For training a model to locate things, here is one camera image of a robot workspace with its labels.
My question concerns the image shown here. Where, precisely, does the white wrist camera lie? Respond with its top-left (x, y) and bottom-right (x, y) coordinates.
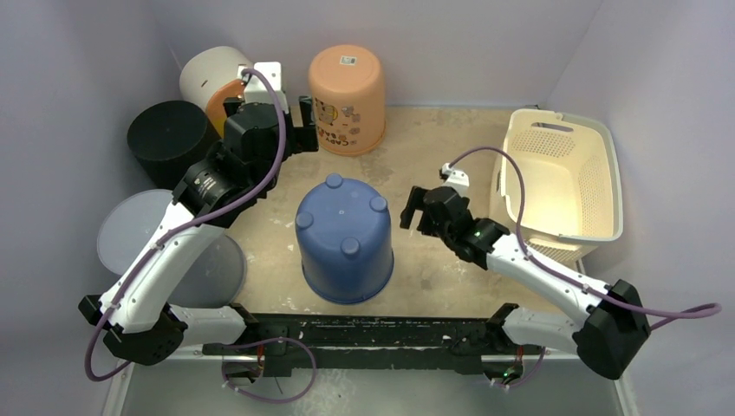
top-left (439, 163), bottom-right (470, 194)
top-left (237, 62), bottom-right (289, 113)

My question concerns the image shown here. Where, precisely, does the grey lavender bucket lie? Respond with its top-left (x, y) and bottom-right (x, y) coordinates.
top-left (97, 189), bottom-right (246, 309)

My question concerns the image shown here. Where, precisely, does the aluminium rail frame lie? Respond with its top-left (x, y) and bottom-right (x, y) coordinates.
top-left (101, 318), bottom-right (641, 416)

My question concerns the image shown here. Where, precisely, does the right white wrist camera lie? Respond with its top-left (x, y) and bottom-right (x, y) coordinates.
top-left (439, 163), bottom-right (470, 194)

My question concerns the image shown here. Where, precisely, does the white orange yellow drum toy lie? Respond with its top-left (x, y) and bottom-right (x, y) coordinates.
top-left (179, 46), bottom-right (253, 137)

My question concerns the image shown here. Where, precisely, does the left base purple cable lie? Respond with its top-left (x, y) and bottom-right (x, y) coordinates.
top-left (220, 335), bottom-right (319, 404)

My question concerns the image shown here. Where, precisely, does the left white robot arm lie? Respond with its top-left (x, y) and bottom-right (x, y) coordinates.
top-left (78, 96), bottom-right (319, 366)

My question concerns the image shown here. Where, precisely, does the orange bucket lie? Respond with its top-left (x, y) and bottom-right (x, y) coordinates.
top-left (308, 44), bottom-right (387, 156)

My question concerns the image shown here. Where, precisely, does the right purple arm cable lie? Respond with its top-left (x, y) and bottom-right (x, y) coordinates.
top-left (447, 146), bottom-right (723, 319)

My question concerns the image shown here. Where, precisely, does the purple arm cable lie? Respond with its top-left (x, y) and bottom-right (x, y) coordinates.
top-left (447, 146), bottom-right (723, 319)
top-left (84, 68), bottom-right (289, 382)

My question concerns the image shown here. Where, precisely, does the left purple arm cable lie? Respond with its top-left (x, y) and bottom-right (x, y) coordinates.
top-left (84, 68), bottom-right (289, 382)

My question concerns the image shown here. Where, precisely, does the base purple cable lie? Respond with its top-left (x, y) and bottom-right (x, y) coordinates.
top-left (491, 347), bottom-right (547, 392)
top-left (220, 335), bottom-right (319, 404)

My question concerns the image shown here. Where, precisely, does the blue bucket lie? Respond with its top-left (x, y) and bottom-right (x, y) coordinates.
top-left (295, 173), bottom-right (394, 305)

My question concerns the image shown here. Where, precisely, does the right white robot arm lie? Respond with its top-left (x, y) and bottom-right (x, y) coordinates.
top-left (400, 186), bottom-right (651, 380)

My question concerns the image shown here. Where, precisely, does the cream laundry basket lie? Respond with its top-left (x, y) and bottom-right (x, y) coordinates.
top-left (489, 108), bottom-right (624, 263)

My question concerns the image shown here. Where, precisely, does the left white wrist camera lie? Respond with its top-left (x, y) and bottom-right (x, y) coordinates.
top-left (237, 62), bottom-right (289, 113)

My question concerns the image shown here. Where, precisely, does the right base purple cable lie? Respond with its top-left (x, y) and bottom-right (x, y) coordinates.
top-left (491, 347), bottom-right (547, 392)

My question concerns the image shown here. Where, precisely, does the black large bucket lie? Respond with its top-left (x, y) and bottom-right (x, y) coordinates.
top-left (127, 100), bottom-right (221, 190)

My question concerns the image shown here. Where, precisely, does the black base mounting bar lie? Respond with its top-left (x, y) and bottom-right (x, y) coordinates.
top-left (203, 304), bottom-right (541, 377)

